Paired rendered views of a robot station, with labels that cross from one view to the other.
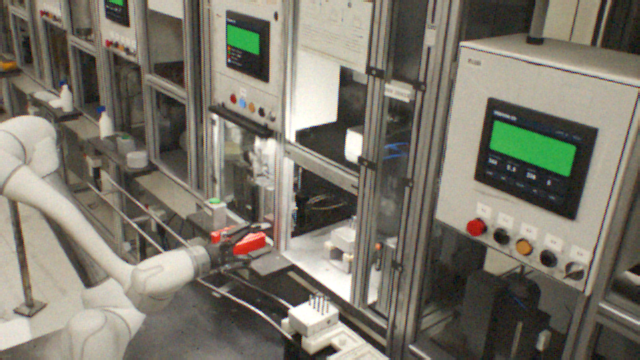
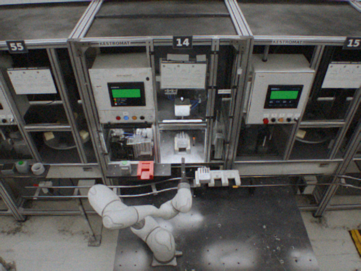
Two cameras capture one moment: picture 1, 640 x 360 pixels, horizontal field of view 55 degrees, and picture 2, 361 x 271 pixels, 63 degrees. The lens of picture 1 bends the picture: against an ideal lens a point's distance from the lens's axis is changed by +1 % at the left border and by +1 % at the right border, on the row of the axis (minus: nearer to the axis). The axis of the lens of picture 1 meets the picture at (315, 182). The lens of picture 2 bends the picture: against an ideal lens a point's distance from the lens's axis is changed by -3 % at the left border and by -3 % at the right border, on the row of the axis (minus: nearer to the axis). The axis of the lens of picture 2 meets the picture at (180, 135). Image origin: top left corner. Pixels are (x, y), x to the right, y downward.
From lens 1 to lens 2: 1.70 m
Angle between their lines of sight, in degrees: 45
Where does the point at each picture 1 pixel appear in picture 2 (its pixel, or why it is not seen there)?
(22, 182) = (141, 212)
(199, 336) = not seen: hidden behind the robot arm
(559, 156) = (293, 94)
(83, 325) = (165, 238)
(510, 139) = (277, 94)
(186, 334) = not seen: hidden behind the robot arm
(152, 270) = (188, 201)
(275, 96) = (151, 109)
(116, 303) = (153, 224)
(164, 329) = not seen: hidden behind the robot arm
